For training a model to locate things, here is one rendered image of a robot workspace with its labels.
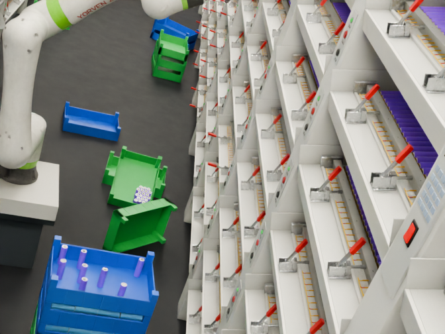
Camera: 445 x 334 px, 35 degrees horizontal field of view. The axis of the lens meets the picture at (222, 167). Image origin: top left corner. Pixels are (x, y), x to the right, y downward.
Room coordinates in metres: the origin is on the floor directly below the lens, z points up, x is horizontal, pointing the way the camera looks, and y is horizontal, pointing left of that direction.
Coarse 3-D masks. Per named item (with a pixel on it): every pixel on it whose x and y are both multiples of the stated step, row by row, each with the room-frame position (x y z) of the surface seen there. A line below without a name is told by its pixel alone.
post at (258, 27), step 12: (240, 60) 2.91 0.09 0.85; (240, 72) 2.89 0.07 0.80; (228, 96) 2.89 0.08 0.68; (228, 108) 2.89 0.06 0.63; (216, 132) 2.89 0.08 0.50; (216, 144) 2.89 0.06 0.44; (204, 156) 2.97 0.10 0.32; (204, 168) 2.89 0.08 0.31; (204, 180) 2.90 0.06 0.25; (192, 192) 2.95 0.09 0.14; (192, 204) 2.89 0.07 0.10
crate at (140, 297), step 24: (48, 264) 1.63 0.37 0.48; (72, 264) 1.67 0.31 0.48; (96, 264) 1.71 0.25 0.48; (120, 264) 1.74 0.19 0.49; (144, 264) 1.75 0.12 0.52; (48, 288) 1.49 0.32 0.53; (72, 288) 1.57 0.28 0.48; (96, 288) 1.61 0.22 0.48; (144, 288) 1.69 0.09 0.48; (144, 312) 1.58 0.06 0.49
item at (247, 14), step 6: (246, 0) 3.58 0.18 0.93; (252, 0) 3.40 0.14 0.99; (258, 0) 3.52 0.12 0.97; (246, 6) 3.41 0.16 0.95; (252, 6) 3.40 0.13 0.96; (246, 12) 3.38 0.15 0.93; (252, 12) 3.38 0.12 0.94; (246, 18) 3.28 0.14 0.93; (252, 18) 3.29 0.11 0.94; (246, 24) 3.13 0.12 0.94; (246, 30) 2.98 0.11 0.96
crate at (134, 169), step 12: (120, 156) 3.01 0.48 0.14; (132, 156) 3.08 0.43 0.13; (144, 156) 3.08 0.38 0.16; (120, 168) 3.01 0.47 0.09; (132, 168) 3.03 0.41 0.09; (144, 168) 3.06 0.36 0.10; (156, 168) 3.09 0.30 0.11; (120, 180) 2.94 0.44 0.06; (132, 180) 2.97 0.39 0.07; (144, 180) 3.00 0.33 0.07; (156, 180) 2.97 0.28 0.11; (120, 192) 2.88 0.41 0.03; (132, 192) 2.91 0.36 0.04; (120, 204) 2.81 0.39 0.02; (132, 204) 2.81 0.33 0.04
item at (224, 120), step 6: (222, 120) 2.89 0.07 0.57; (228, 120) 2.89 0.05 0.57; (222, 126) 2.88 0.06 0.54; (228, 126) 2.89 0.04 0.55; (222, 132) 2.82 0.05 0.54; (228, 132) 2.82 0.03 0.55; (222, 144) 2.70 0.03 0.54; (228, 144) 2.70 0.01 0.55; (222, 150) 2.64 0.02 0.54; (222, 156) 2.59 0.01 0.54; (222, 162) 2.54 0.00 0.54; (222, 180) 2.40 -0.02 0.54
